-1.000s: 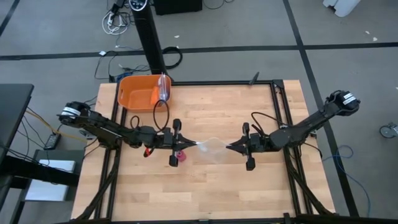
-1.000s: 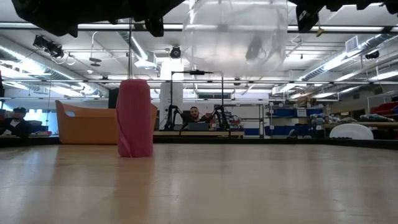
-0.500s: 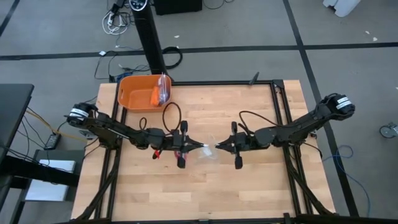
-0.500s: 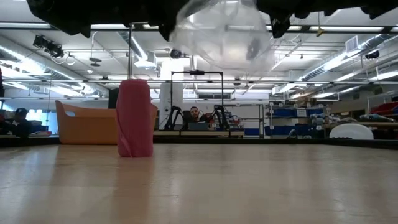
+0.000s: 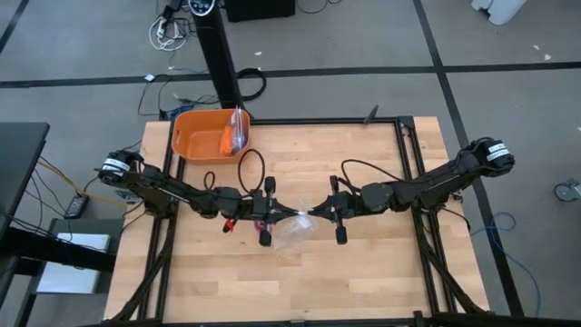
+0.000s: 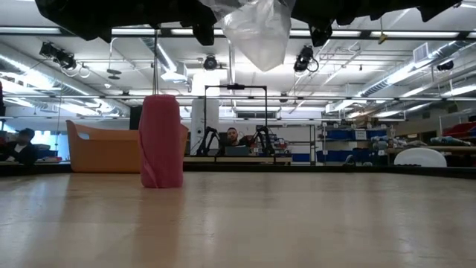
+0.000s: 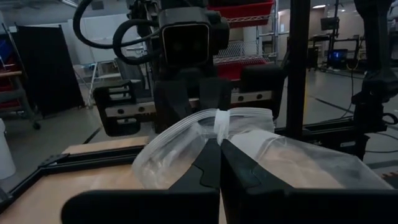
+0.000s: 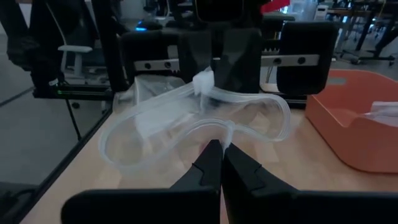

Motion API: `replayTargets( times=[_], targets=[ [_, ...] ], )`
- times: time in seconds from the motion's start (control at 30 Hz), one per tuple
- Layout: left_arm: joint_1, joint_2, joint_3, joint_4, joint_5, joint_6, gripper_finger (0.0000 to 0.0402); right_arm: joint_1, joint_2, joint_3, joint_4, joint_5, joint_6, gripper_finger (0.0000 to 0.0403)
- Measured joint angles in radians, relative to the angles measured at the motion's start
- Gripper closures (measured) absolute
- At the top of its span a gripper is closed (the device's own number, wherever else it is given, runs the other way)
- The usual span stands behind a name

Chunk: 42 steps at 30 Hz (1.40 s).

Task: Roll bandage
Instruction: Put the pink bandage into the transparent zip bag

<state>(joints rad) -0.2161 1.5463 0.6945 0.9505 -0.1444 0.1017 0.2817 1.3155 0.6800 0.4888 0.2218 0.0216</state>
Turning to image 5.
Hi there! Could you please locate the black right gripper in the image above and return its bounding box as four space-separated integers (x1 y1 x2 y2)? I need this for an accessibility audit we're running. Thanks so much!
308 175 364 245

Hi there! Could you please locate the blue power strip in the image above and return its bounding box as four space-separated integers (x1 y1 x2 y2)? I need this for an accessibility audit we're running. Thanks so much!
168 104 195 122

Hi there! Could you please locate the black tower fan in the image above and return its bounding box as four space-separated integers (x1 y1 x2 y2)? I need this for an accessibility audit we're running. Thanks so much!
188 0 246 110

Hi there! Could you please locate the black coiled cable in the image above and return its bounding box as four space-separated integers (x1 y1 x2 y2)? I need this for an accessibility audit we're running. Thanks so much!
235 66 268 102

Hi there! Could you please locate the yellow cable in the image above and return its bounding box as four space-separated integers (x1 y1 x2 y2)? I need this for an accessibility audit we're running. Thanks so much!
35 158 128 205

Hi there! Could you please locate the clear plastic bag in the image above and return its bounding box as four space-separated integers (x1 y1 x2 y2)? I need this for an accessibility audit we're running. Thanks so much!
274 197 321 251
229 105 251 155

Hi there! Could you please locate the orange bandage roll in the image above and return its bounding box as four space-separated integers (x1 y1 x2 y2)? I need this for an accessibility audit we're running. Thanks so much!
219 125 234 157

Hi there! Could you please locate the black desk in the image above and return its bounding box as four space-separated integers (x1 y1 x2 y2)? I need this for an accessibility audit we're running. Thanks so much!
0 121 51 228

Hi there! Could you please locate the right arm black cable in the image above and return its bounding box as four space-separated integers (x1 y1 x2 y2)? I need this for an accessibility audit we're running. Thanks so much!
340 158 400 192

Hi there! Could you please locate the black aluminium table frame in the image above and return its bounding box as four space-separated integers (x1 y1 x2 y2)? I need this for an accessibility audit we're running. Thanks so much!
85 115 581 327

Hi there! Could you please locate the grey caster wheel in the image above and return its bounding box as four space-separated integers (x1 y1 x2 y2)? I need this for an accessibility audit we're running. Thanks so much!
553 178 581 203

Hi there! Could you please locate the blue floor cable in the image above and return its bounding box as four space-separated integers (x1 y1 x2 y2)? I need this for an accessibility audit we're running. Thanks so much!
469 211 544 317

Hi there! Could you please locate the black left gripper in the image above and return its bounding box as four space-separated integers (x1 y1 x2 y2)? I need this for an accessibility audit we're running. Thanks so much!
238 176 304 249

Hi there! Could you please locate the black equipment case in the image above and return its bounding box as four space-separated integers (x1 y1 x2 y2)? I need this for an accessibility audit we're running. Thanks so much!
224 0 296 23

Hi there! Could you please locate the white power strip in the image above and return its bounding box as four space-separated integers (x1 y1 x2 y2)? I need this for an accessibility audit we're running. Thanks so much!
148 15 188 52

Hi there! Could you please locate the black floor cable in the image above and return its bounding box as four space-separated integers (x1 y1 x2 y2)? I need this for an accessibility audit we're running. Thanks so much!
137 74 219 117

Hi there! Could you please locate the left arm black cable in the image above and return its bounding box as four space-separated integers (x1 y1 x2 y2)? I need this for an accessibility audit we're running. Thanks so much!
202 148 267 197

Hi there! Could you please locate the orange plastic bin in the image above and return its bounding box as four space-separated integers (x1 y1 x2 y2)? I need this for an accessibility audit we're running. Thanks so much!
171 107 252 165

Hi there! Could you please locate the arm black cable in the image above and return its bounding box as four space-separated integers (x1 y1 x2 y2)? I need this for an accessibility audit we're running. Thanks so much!
202 148 267 197
340 158 400 192

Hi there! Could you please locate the black power adapter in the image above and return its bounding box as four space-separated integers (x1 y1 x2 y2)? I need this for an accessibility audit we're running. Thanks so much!
63 193 91 220

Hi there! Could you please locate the black desk beam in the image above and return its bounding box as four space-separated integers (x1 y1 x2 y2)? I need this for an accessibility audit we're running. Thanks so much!
0 225 117 273

